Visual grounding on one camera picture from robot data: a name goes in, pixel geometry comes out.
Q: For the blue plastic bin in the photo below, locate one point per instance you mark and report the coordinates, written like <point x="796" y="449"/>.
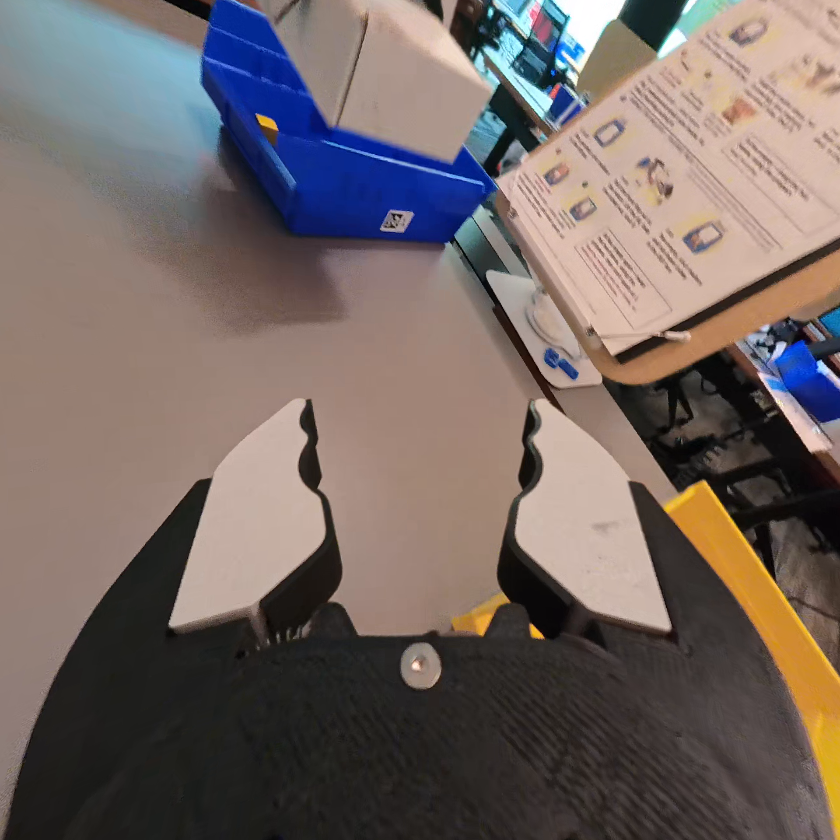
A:
<point x="354" y="190"/>

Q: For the brown board back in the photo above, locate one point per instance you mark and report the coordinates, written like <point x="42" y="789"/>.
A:
<point x="613" y="62"/>

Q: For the small yellow cube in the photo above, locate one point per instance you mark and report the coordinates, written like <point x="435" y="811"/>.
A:
<point x="267" y="128"/>

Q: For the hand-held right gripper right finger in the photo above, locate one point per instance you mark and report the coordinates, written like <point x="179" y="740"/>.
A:
<point x="584" y="525"/>

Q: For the yellow plastic bin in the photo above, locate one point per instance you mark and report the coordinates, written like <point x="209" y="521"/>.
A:
<point x="754" y="577"/>

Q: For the background blue bin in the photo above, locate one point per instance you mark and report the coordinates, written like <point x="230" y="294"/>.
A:
<point x="804" y="380"/>

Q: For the black pillar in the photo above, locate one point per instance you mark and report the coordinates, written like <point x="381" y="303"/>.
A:
<point x="653" y="19"/>

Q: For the white cardboard box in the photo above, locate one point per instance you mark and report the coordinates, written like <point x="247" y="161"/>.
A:
<point x="394" y="72"/>

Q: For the blue plastic clip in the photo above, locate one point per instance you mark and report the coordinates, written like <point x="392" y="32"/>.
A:
<point x="561" y="363"/>

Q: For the instruction sheet board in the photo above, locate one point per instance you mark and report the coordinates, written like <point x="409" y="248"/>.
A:
<point x="689" y="184"/>

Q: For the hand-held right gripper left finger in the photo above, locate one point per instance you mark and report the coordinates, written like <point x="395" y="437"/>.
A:
<point x="256" y="518"/>

